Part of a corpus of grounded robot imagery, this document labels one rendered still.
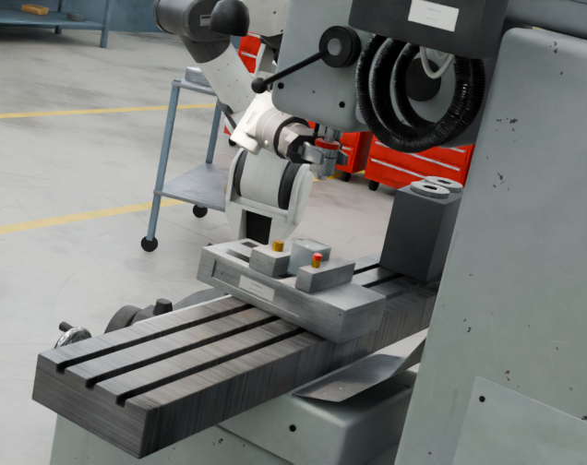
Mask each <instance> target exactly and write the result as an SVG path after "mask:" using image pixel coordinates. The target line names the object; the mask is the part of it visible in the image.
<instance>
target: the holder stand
mask: <svg viewBox="0 0 587 465"><path fill-rule="evenodd" d="M463 190H464V188H462V185H461V184H459V183H457V182H455V181H452V180H450V179H446V178H442V177H436V176H427V177H426V178H425V179H424V180H421V181H419V182H412V183H411V184H410V185H407V186H405V187H402V188H399V189H397V190H396V194H395V197H394V201H393V205H392V210H391V213H390V217H389V225H388V229H387V232H386V236H385V241H384V244H383V248H382V252H381V257H380V260H379V264H378V265H379V266H380V267H382V268H386V269H389V270H392V271H395V272H398V273H401V274H403V275H406V276H409V277H412V278H415V279H418V280H422V281H428V280H430V279H432V278H433V277H435V276H436V275H437V274H438V273H440V272H441V271H443V270H444V267H445V263H446V259H447V255H448V251H449V246H450V242H451V238H452V235H453V231H454V227H455V223H456V220H457V216H458V212H459V208H460V204H461V198H462V194H463Z"/></svg>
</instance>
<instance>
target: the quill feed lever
mask: <svg viewBox="0 0 587 465"><path fill-rule="evenodd" d="M318 49H319V52H318V53H316V54H313V55H311V56H309V57H307V58H306V59H304V60H302V61H300V62H298V63H296V64H294V65H292V66H289V67H287V68H285V69H283V70H282V71H280V72H278V73H276V74H274V75H272V76H270V77H267V78H263V77H256V78H254V79H253V80H252V82H251V89H252V90H253V91H254V92H255V93H256V94H262V93H264V92H265V91H266V90H267V88H268V85H269V84H271V83H273V82H275V81H277V80H279V79H281V78H284V77H286V76H288V75H290V74H292V73H293V72H295V71H297V70H299V69H301V68H303V67H305V66H308V65H310V64H312V63H314V62H316V61H317V60H319V59H322V60H323V62H324V63H325V64H326V65H328V66H330V67H334V68H345V67H349V66H351V65H353V64H354V63H355V62H356V60H357V59H358V57H359V55H360V53H361V41H360V38H359V36H358V34H357V33H356V31H355V30H353V29H352V28H350V27H346V26H332V27H330V28H328V29H326V30H325V31H324V32H323V34H322V35H321V38H320V40H319V45H318Z"/></svg>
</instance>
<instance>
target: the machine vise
mask: <svg viewBox="0 0 587 465"><path fill-rule="evenodd" d="M262 245H263V244H260V243H257V242H255V241H253V240H250V239H243V240H238V241H233V242H229V243H224V244H216V245H211V246H206V247H202V250H201V255H200V260H199V265H198V274H197V280H200V281H202V282H204V283H206V284H208V285H209V286H212V287H214V288H216V289H218V290H220V291H222V292H226V293H228V294H230V295H232V296H234V297H236V298H238V299H240V300H242V301H244V302H247V303H249V304H252V305H253V306H255V307H258V308H260V309H262V310H264V311H266V312H268V313H271V314H273V315H275V316H277V317H279V318H282V319H284V320H286V321H288V322H290V323H292V324H295V325H296V326H298V327H300V328H304V329H306V330H308V331H310V332H312V333H314V334H317V335H319V336H320V337H322V338H324V339H326V340H330V341H332V342H334V343H336V344H340V343H343V342H345V341H347V340H352V339H354V338H357V337H360V336H363V335H365V334H367V333H370V332H372V331H375V330H378V329H379V328H380V324H381V319H382V316H383V312H384V308H385V304H386V301H387V297H386V296H385V295H382V294H380V293H377V292H374V291H371V290H369V289H367V288H365V287H363V286H360V285H358V284H356V283H353V282H352V278H353V272H354V267H355V262H353V261H351V260H349V259H346V258H344V257H339V258H335V259H332V260H328V261H324V262H320V267H319V268H312V267H311V265H309V266H304V267H300V268H299V269H298V272H297V276H296V275H294V274H292V273H286V274H282V275H279V276H275V277H271V276H269V275H266V274H264V273H262V272H259V271H257V270H255V269H253V268H250V267H249V266H248V265H249V260H250V256H251V251H252V248H254V247H258V246H262Z"/></svg>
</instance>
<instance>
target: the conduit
mask: <svg viewBox="0 0 587 465"><path fill-rule="evenodd" d="M387 38H388V37H384V36H380V35H376V34H374V33H373V34H372V35H371V37H369V40H368V42H366V44H365V47H364V49H363V51H362V52H361V55H360V56H361V57H359V59H360V60H358V62H359V63H358V66H357V68H356V70H357V71H356V80H355V85H356V86H355V87H356V96H357V97H356V99H357V101H358V103H357V104H359V106H358V107H360V108H359V110H361V111H360V113H361V115H362V117H363V118H364V120H365V123H366V125H367V127H368V128H369V130H371V132H372V133H373V135H375V137H377V138H378V140H380V142H382V144H385V146H387V147H390V148H391V149H394V150H397V151H399V152H405V153H415V152H416V153H417V152H420V151H421V152H422V151H425V150H428V149H431V148H433V147H437V146H440V145H443V144H446V143H449V142H450V141H452V140H453V139H456V137H458V136H460V135H461V134H462V132H465V130H467V128H469V125H471V124H472V123H473V121H474V118H475V116H477V114H478V111H480V108H481V105H482V102H483V99H484V98H483V97H484V96H485V95H484V94H485V85H486V84H485V83H486V81H485V79H486V77H485V76H486V74H485V66H484V63H483V62H484V60H483V59H468V58H464V57H460V56H458V55H454V56H455V60H456V61H455V62H456V63H455V64H454V70H455V72H454V73H455V75H454V76H456V77H455V78H456V79H455V80H456V81H455V83H456V84H455V85H456V86H455V88H456V89H455V91H454V92H455V93H454V96H453V101H451V105H450V107H449V108H448V110H447V112H446V113H445V114H444V116H442V118H441V119H439V121H437V122H436V123H434V122H430V121H426V120H425V119H423V118H422V116H420V115H418V113H416V112H415V111H414V109H413V107H412V105H411V104H410V102H409V99H408V97H407V96H408V95H407V92H406V91H407V90H406V86H405V85H406V83H405V82H406V81H405V80H406V76H407V75H406V74H407V71H408V69H409V68H408V67H410V64H411V61H413V58H414V57H415V56H416V54H418V53H420V47H419V45H415V44H411V43H410V44H408V45H407V46H405V45H406V44H407V42H402V41H398V40H394V39H390V40H389V41H388V43H386V45H384V48H382V49H383V50H381V53H379V56H378V58H377V61H376V63H375V66H374V69H373V72H372V74H373V75H372V77H371V79H372V80H371V84H370V85H371V87H370V88H371V91H372V92H371V94H372V95H371V97H372V100H373V101H372V100H370V99H371V98H370V95H369V94H370V92H369V91H370V90H369V85H368V84H369V77H370V76H369V74H370V73H369V72H370V69H371V68H370V67H371V65H372V63H373V60H374V59H373V58H375V57H374V56H375V55H376V53H377V50H378V48H380V46H381V44H383V42H385V40H386V39H387ZM404 46H405V49H404V51H402V54H401V50H402V49H403V48H404ZM400 54H401V55H400ZM398 55H400V56H399V57H400V58H399V59H398V61H397V64H396V66H395V69H394V71H395V72H393V74H394V75H393V81H392V82H393V84H392V85H393V91H394V92H393V94H394V97H395V98H394V99H395V102H396V104H397V107H398V108H399V109H398V110H400V113H401V115H402V117H404V120H406V122H408V124H410V125H412V126H413V127H411V126H407V125H405V124H403V123H402V122H401V121H400V120H399V118H398V116H397V114H395V113H394V112H395V111H394V108H393V106H392V104H391V103H392V101H391V97H390V80H391V73H392V70H393V69H392V68H394V64H395V62H396V59H397V57H398ZM470 68H471V69H470ZM471 70H472V71H471ZM471 72H472V73H471ZM470 77H472V81H469V78H470ZM469 83H470V84H469ZM469 86H470V87H469ZM372 102H373V103H374V104H371V103H372ZM372 105H374V106H375V107H373V106H372ZM373 108H375V109H376V110H375V109H373ZM374 110H375V111H376V112H377V113H375V111H374ZM376 114H377V115H376ZM378 116H379V119H381V121H382V123H381V122H380V121H379V119H378ZM383 124H384V125H385V126H384V125H383ZM385 127H387V128H388V129H389V130H390V131H389V130H388V129H387V128H385ZM391 132H392V133H393V134H392V133H391ZM395 135H396V136H395Z"/></svg>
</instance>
